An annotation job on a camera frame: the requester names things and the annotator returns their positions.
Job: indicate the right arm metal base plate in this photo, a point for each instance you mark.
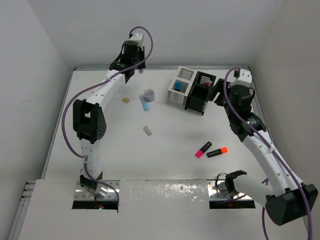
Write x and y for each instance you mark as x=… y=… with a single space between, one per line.
x=216 y=194

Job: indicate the white dirty eraser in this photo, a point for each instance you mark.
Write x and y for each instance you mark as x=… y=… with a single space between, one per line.
x=147 y=130

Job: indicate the tan eraser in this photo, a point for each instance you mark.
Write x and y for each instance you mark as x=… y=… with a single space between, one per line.
x=126 y=100

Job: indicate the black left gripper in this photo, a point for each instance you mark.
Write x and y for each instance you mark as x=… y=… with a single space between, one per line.
x=141 y=52

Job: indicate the blue and black highlighter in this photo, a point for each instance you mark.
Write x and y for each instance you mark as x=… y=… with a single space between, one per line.
x=177 y=86

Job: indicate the pastel blue highlighter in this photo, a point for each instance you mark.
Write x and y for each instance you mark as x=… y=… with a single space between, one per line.
x=143 y=102

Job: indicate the black slotted organizer container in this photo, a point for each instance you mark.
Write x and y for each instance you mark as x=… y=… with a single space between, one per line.
x=199 y=94

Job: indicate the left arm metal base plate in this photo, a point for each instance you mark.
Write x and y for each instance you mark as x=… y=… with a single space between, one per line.
x=101 y=193

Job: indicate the double-ended pink blue marker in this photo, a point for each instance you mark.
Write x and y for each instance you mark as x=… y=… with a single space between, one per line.
x=208 y=81

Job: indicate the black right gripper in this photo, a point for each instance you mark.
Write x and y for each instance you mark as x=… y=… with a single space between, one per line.
x=219 y=87

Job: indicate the white front panel board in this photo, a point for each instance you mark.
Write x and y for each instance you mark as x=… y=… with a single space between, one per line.
x=148 y=210

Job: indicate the pink and black highlighter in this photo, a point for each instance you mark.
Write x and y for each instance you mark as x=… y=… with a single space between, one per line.
x=203 y=149

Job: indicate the orange and black highlighter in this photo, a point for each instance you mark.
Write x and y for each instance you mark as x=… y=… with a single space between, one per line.
x=217 y=152

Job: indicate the white slotted organizer container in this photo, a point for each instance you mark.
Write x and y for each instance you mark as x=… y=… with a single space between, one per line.
x=186 y=77

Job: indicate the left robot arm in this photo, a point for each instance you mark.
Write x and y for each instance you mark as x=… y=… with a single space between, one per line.
x=89 y=121

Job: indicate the clear jar of paperclips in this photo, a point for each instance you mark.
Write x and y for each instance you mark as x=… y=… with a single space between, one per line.
x=149 y=95

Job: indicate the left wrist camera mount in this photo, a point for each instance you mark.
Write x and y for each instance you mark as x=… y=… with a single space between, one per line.
x=138 y=38

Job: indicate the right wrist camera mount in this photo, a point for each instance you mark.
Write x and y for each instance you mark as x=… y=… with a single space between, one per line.
x=242 y=77

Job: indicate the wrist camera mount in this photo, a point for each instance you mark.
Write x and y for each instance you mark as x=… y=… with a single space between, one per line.
x=242 y=77
x=138 y=38

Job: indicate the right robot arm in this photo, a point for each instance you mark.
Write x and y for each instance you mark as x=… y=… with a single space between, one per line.
x=284 y=196

